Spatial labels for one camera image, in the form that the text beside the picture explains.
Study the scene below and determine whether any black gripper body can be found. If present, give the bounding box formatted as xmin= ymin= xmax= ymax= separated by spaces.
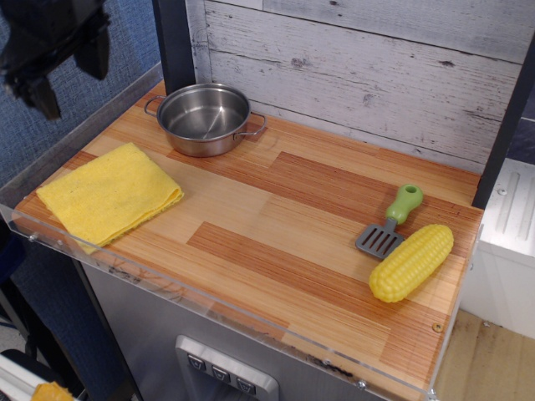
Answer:
xmin=1 ymin=1 xmax=110 ymax=87

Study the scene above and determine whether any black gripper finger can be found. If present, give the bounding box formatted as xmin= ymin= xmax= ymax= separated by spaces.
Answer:
xmin=74 ymin=31 xmax=110 ymax=80
xmin=18 ymin=77 xmax=61 ymax=120

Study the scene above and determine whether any stainless steel pot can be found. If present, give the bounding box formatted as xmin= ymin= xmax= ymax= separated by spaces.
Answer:
xmin=144 ymin=83 xmax=268 ymax=158

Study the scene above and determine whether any yellow folded cloth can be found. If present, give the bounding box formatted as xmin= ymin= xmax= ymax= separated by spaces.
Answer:
xmin=37 ymin=143 xmax=184 ymax=255

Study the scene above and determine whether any yellow plastic corn cob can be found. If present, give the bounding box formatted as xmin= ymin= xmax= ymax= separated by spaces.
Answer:
xmin=369 ymin=224 xmax=455 ymax=303

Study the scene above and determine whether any clear acrylic front guard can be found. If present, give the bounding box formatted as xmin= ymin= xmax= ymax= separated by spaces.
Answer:
xmin=1 ymin=197 xmax=442 ymax=400

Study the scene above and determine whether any stainless steel cabinet front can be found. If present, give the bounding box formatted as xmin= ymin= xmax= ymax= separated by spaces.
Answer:
xmin=83 ymin=264 xmax=378 ymax=400

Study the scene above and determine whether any yellow object bottom left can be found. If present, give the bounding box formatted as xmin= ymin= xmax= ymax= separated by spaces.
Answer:
xmin=30 ymin=382 xmax=74 ymax=401

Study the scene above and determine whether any silver button control panel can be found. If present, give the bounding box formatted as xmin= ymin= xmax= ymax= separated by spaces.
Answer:
xmin=175 ymin=335 xmax=279 ymax=400

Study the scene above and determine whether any white ribbed sink unit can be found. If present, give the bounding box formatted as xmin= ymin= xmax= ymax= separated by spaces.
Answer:
xmin=460 ymin=159 xmax=534 ymax=338

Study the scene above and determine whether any green handled grey spatula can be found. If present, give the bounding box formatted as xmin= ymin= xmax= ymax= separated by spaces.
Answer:
xmin=355 ymin=184 xmax=424 ymax=260

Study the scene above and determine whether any dark vertical right post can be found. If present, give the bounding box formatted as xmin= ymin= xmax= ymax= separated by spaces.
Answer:
xmin=471 ymin=38 xmax=534 ymax=209

